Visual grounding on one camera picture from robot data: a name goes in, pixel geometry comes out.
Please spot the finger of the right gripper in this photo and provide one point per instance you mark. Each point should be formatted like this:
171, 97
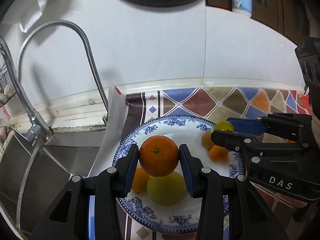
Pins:
232, 141
248, 126

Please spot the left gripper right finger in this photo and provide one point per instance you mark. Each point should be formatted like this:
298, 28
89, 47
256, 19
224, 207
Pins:
191, 168

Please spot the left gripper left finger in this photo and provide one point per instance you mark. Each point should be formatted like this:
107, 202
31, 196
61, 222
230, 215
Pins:
131, 161

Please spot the small orange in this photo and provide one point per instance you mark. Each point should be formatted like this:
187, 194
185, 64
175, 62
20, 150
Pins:
218, 154
140, 181

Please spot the large orange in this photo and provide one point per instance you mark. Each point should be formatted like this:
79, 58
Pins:
158, 156

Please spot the yellow-green apple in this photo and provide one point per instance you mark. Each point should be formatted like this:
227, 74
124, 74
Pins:
168, 190

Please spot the small green plum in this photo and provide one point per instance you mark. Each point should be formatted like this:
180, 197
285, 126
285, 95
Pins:
224, 126

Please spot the small tan fruit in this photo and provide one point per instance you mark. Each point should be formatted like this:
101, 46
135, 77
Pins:
206, 140

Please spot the colourful diamond pattern mat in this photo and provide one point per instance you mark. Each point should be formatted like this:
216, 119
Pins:
139, 216

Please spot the pull-down steel faucet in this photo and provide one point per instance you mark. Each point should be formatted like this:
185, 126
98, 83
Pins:
39, 128

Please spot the steel sink basin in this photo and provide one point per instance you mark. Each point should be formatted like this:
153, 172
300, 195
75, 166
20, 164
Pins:
32, 176

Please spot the dark wooden window frame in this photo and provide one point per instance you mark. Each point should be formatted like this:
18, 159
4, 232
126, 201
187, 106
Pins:
294, 19

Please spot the wire sink caddy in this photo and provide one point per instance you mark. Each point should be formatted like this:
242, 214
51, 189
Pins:
7, 89

